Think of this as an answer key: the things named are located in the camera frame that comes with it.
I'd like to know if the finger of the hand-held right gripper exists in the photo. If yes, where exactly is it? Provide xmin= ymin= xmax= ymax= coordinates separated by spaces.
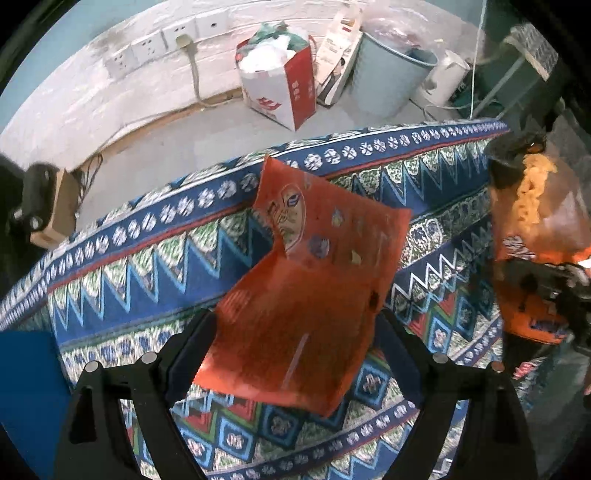
xmin=505 ymin=257 xmax=583 ymax=296

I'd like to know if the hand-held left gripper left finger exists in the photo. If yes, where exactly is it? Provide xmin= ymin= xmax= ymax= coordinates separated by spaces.
xmin=53 ymin=308 xmax=220 ymax=480

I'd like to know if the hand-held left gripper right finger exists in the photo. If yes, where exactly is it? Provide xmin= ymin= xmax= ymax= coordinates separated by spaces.
xmin=376 ymin=309 xmax=539 ymax=480

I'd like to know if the orange snack packet silver back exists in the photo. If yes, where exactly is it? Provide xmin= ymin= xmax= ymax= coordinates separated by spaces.
xmin=488 ymin=131 xmax=591 ymax=347

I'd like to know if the red snack packet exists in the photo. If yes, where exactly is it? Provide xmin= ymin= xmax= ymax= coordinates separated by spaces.
xmin=193 ymin=154 xmax=413 ymax=418

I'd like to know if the patterned blue blanket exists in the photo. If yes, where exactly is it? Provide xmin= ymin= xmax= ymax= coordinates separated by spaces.
xmin=0 ymin=117 xmax=561 ymax=480

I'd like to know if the blue flat panel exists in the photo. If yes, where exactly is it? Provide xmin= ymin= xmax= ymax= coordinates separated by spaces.
xmin=0 ymin=330 xmax=72 ymax=480

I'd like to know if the small cardboard box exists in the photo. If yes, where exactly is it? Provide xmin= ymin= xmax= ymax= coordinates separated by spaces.
xmin=31 ymin=168 xmax=79 ymax=247

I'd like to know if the dark green furniture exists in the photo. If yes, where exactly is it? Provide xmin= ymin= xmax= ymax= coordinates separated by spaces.
xmin=455 ymin=0 xmax=573 ymax=123

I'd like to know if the white electric kettle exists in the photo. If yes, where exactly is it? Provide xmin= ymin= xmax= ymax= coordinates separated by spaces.
xmin=413 ymin=50 xmax=472 ymax=109

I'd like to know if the black bulky object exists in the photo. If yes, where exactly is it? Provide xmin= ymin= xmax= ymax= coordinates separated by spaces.
xmin=0 ymin=154 xmax=58 ymax=278

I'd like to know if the pale blue bin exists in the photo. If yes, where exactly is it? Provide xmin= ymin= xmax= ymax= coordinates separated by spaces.
xmin=344 ymin=28 xmax=439 ymax=118

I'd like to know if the red and white paper bag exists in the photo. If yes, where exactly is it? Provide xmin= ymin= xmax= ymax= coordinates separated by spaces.
xmin=235 ymin=21 xmax=319 ymax=132

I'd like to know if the white printed paper bag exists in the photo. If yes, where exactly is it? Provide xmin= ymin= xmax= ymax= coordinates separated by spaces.
xmin=315 ymin=2 xmax=365 ymax=108

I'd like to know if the black cable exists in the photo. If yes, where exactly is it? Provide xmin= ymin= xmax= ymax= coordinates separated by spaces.
xmin=74 ymin=152 xmax=105 ymax=217

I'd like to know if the thin white cord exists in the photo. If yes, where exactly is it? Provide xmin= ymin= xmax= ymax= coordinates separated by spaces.
xmin=467 ymin=0 xmax=485 ymax=121

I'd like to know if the grey power cable with plug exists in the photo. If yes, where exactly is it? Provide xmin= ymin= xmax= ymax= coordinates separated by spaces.
xmin=174 ymin=33 xmax=245 ymax=109

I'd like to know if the white wall socket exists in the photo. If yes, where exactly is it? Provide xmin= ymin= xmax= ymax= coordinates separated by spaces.
xmin=104 ymin=48 xmax=136 ymax=77
xmin=195 ymin=8 xmax=229 ymax=37
xmin=161 ymin=21 xmax=197 ymax=49
xmin=131 ymin=33 xmax=164 ymax=63

